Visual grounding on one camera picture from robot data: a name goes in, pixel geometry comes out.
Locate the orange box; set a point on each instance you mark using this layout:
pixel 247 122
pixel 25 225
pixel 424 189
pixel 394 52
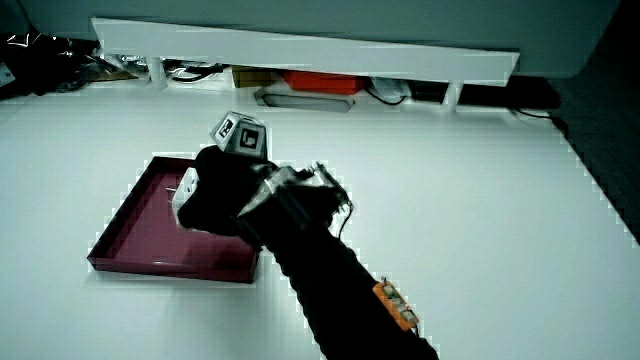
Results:
pixel 325 82

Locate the long black box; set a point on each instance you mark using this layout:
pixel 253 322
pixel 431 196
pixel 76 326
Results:
pixel 505 95

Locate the grey oblong tray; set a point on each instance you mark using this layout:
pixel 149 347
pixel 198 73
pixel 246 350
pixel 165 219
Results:
pixel 305 102

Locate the black plastic bag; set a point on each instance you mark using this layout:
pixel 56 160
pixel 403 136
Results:
pixel 40 65

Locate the white shelf riser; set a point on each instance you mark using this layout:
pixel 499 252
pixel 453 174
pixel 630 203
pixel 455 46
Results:
pixel 310 52

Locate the person's right forearm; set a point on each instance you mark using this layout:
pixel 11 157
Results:
pixel 330 295

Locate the yellow-brown box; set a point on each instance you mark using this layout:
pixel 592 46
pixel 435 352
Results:
pixel 252 77

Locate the person's right hand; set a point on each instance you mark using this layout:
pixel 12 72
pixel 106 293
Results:
pixel 225 200

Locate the orange forearm-mounted device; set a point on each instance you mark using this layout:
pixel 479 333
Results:
pixel 396 305

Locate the white power adapter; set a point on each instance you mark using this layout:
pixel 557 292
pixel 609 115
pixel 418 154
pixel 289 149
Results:
pixel 390 89

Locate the white socket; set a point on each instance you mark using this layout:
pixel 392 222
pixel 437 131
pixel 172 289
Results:
pixel 186 190

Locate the maroon tray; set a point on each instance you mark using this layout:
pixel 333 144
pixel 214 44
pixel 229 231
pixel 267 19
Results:
pixel 150 235

